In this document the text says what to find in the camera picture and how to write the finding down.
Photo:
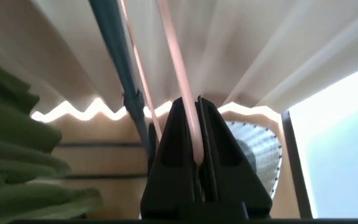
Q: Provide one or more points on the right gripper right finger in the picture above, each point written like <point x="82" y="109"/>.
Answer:
<point x="232" y="180"/>

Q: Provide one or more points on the green printed t-shirt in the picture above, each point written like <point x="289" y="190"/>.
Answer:
<point x="14" y="140"/>

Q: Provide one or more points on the black clothes rack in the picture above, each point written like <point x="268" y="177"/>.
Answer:
<point x="113" y="46"/>

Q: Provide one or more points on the white laundry basket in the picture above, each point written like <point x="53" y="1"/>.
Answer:
<point x="259" y="149"/>

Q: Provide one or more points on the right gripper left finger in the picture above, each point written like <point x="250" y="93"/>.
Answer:
<point x="166" y="180"/>

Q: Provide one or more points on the pink clothes hanger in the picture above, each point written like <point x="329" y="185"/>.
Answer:
<point x="180" y="71"/>

